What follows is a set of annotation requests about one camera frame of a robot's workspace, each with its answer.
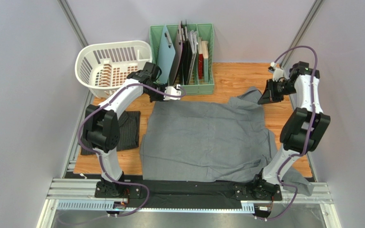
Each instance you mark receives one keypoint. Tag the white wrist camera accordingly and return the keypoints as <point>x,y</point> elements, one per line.
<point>173,93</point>
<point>276,71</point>

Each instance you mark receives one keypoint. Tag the white slotted cable duct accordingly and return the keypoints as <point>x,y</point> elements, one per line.
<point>102,205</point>

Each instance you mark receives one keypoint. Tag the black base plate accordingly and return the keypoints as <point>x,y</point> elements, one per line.
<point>219,194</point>

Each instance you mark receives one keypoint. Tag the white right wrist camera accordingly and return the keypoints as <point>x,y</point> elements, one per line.
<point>276,71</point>

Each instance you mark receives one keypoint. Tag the pink grey clipboard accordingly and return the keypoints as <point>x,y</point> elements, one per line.
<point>178,46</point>

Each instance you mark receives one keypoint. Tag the teal book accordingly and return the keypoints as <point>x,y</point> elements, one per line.
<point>205,61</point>

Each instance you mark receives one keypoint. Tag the black folder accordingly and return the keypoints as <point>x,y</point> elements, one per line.
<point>186,55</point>

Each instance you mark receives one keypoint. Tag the grey long sleeve shirt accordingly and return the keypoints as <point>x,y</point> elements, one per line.
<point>207,142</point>

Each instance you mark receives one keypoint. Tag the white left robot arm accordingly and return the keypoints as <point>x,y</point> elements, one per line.
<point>134,86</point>

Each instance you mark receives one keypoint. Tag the green file organizer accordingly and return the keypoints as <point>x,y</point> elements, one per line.
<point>194,86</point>

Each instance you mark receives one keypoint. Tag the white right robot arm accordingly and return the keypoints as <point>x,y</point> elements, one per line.
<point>307,124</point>

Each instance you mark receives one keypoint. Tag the white plastic laundry basket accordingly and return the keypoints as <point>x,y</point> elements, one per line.
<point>103,67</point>

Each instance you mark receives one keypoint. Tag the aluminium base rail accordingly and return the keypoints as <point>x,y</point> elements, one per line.
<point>84,189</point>

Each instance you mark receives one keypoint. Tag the dark striped folded shirt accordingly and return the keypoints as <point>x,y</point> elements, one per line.
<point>128,129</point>

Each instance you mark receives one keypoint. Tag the red book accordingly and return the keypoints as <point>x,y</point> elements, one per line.
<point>200,58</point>

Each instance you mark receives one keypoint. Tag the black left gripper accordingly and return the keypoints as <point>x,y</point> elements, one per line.
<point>160,99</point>

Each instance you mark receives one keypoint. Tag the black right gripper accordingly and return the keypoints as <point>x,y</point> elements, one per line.
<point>272,87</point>

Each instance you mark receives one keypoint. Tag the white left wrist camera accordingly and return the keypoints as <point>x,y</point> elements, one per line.
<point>173,93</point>

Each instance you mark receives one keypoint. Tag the light blue clipboard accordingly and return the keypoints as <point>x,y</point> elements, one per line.
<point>165,55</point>

